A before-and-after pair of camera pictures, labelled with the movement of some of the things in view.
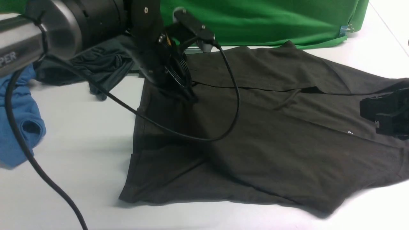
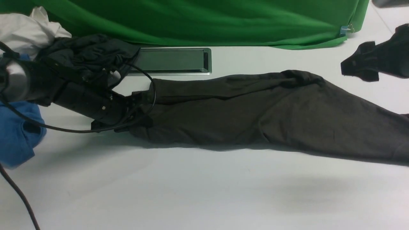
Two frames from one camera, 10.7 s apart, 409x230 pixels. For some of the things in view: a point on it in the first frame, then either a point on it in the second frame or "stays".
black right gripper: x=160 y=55 -> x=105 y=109
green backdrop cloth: x=304 y=23 stays
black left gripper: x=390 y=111 -> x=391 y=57
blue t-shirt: x=26 y=113 stays
